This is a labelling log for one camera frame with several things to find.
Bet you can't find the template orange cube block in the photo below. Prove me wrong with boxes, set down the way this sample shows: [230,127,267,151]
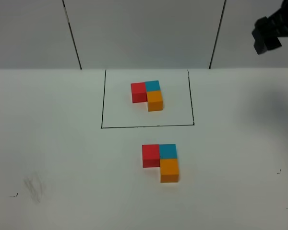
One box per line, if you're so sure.
[146,90,163,112]

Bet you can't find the template blue cube block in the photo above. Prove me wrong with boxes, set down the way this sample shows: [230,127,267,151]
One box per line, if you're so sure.
[144,80,160,92]

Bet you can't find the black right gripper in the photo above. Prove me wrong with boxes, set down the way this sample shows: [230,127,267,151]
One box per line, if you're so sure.
[252,0,288,55]

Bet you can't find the template red cube block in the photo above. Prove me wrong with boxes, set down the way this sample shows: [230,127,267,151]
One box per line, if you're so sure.
[131,82,147,103]

